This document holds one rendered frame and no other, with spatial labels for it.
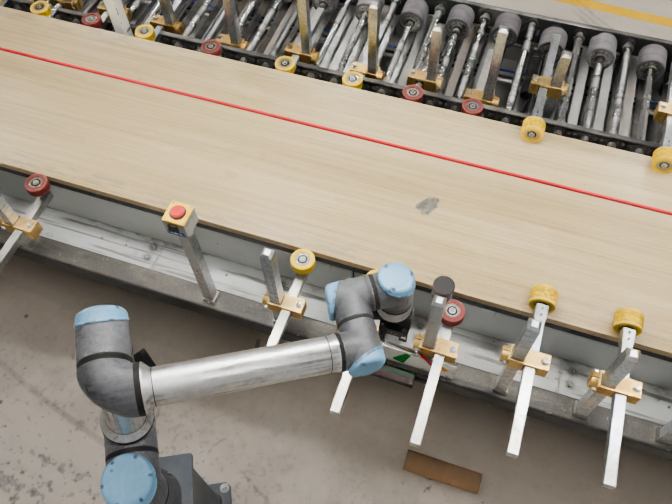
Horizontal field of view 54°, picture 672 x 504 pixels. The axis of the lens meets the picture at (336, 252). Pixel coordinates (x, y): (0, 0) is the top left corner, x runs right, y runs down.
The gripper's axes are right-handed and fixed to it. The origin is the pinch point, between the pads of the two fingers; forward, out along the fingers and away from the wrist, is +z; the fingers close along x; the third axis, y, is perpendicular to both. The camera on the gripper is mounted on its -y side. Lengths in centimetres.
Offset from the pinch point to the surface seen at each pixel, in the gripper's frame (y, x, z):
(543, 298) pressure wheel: 40.9, 27.3, 1.5
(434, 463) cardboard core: 26, -6, 91
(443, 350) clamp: 17.1, 6.7, 12.2
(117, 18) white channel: -144, 102, 4
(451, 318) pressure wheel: 16.8, 16.0, 8.6
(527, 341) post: 37.6, 6.3, -10.2
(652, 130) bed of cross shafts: 75, 142, 40
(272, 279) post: -36.5, 6.0, -2.8
